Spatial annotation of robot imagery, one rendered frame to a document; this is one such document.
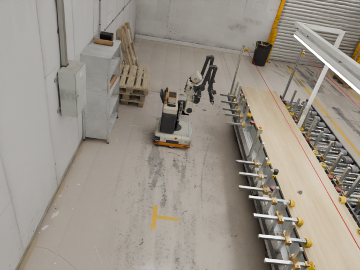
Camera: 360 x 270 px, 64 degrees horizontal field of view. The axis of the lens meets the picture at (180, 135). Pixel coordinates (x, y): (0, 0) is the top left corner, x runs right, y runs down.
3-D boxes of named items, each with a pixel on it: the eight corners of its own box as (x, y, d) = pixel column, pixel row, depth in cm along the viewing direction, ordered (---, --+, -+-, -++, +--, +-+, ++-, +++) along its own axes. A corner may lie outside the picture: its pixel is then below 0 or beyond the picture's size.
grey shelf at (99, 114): (83, 140, 501) (79, 53, 415) (96, 114, 576) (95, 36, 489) (109, 143, 505) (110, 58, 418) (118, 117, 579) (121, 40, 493)
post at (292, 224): (274, 254, 293) (292, 224, 266) (273, 251, 296) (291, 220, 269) (277, 254, 293) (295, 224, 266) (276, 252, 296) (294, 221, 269)
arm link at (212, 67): (209, 62, 444) (210, 65, 436) (217, 65, 447) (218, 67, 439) (199, 87, 468) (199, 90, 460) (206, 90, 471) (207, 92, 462)
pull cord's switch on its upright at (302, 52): (281, 103, 589) (302, 50, 527) (279, 100, 601) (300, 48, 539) (285, 104, 589) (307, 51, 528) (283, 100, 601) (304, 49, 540)
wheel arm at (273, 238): (258, 239, 272) (259, 237, 270) (257, 235, 275) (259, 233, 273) (308, 244, 276) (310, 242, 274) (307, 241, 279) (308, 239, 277)
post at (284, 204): (268, 233, 314) (284, 203, 287) (267, 231, 316) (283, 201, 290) (271, 234, 314) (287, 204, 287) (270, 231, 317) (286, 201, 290)
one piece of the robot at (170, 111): (158, 137, 513) (163, 96, 466) (160, 121, 558) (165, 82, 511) (176, 140, 515) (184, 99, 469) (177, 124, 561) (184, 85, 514)
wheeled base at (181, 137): (152, 144, 516) (154, 133, 502) (155, 126, 569) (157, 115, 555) (189, 150, 521) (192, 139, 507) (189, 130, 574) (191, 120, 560)
